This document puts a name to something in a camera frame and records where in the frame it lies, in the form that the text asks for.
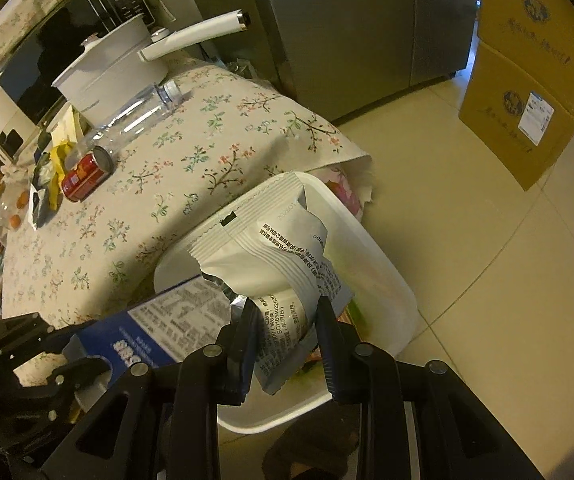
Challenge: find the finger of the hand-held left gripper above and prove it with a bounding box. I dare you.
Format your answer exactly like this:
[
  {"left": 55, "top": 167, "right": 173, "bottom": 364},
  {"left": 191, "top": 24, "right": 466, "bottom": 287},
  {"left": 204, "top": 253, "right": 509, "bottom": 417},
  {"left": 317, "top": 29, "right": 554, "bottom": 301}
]
[
  {"left": 14, "top": 357, "right": 114, "bottom": 413},
  {"left": 0, "top": 312, "right": 75, "bottom": 361}
]

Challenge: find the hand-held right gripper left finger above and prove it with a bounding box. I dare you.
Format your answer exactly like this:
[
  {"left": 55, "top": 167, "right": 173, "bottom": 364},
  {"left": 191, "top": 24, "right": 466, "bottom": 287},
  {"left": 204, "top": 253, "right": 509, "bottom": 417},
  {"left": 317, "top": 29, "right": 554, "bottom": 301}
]
[{"left": 42, "top": 296, "right": 260, "bottom": 480}]

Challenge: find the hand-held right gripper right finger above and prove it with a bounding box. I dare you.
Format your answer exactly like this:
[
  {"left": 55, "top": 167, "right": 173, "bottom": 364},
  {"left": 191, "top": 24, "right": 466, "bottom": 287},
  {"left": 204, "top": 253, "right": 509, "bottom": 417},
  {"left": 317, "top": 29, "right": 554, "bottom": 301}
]
[{"left": 315, "top": 296, "right": 548, "bottom": 480}]

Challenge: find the blue box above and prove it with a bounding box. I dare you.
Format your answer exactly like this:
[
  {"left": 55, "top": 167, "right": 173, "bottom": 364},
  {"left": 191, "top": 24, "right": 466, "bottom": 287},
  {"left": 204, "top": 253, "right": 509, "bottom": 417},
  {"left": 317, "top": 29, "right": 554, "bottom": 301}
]
[{"left": 62, "top": 274, "right": 232, "bottom": 376}]

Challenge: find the white trash bin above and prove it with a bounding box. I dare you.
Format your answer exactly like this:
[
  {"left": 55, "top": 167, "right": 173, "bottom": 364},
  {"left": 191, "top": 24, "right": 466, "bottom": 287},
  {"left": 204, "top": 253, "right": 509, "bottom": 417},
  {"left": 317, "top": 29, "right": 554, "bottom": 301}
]
[{"left": 153, "top": 172, "right": 416, "bottom": 435}]

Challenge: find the white snack bag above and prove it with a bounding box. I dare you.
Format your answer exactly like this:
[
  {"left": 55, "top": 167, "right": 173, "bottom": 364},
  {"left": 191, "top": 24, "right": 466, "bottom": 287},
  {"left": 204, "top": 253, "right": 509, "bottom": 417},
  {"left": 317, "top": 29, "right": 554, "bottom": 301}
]
[{"left": 188, "top": 171, "right": 355, "bottom": 397}]

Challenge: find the glass jar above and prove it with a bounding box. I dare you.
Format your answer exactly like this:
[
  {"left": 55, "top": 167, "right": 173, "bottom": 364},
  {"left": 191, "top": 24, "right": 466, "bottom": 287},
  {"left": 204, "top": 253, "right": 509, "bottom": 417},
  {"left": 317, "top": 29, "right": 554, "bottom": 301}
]
[{"left": 0, "top": 175, "right": 35, "bottom": 233}]

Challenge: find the crumpled dark wrapper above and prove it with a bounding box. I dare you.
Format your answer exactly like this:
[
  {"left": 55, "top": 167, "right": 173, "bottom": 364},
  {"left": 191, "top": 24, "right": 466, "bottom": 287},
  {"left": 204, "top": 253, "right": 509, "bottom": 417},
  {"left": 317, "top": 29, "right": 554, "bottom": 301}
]
[{"left": 27, "top": 180, "right": 58, "bottom": 232}]

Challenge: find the red drink can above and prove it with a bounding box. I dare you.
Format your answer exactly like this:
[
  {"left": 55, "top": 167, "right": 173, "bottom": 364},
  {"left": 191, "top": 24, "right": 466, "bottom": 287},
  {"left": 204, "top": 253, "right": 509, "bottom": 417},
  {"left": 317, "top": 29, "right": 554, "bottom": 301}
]
[{"left": 61, "top": 146, "right": 115, "bottom": 203}]

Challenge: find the yellow wrapper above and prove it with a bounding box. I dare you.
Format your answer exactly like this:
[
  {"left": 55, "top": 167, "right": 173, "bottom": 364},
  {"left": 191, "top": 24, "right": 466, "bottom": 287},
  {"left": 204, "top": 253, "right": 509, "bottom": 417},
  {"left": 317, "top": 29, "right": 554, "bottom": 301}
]
[{"left": 47, "top": 142, "right": 80, "bottom": 211}]

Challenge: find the floral tablecloth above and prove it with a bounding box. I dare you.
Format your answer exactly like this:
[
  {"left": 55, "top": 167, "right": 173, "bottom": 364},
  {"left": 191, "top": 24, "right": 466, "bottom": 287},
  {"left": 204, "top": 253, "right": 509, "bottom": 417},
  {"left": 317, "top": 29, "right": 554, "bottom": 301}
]
[{"left": 0, "top": 55, "right": 374, "bottom": 321}]

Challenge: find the clear snack packet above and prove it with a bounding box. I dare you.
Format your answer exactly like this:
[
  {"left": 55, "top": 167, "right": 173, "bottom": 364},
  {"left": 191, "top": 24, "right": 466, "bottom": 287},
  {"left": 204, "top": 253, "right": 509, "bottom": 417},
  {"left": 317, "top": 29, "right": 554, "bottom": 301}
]
[{"left": 49, "top": 105, "right": 92, "bottom": 151}]

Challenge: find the clear plastic bottle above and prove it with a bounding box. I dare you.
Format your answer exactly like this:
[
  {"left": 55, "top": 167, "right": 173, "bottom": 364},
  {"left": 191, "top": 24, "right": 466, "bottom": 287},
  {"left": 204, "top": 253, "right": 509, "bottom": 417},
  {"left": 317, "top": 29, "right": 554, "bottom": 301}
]
[{"left": 74, "top": 81, "right": 182, "bottom": 153}]

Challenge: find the white electric cooking pot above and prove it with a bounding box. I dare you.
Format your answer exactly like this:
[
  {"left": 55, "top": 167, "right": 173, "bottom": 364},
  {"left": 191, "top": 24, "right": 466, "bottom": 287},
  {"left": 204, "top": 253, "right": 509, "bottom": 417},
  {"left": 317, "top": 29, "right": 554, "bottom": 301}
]
[{"left": 52, "top": 10, "right": 252, "bottom": 123}]

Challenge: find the cardboard box with white label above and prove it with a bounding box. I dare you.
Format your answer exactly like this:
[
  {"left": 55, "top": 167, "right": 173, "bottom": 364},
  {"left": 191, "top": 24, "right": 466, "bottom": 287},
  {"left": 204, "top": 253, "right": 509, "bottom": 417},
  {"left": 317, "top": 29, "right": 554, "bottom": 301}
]
[{"left": 459, "top": 42, "right": 574, "bottom": 192}]

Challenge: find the black microwave oven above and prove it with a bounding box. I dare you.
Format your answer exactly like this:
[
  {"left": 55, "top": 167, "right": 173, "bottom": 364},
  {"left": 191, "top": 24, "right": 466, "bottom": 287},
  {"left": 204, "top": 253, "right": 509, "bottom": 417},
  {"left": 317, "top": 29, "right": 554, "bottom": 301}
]
[{"left": 0, "top": 0, "right": 160, "bottom": 128}]

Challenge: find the floral pillow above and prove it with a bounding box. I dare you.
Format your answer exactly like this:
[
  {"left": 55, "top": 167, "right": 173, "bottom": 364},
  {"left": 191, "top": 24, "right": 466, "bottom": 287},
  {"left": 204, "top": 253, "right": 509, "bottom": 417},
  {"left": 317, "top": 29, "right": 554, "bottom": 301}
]
[{"left": 0, "top": 0, "right": 175, "bottom": 86}]

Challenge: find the grey refrigerator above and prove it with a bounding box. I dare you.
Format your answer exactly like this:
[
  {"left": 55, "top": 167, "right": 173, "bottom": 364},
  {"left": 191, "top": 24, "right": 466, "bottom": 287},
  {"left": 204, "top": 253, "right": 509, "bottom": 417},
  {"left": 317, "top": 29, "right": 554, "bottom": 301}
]
[{"left": 242, "top": 0, "right": 480, "bottom": 123}]

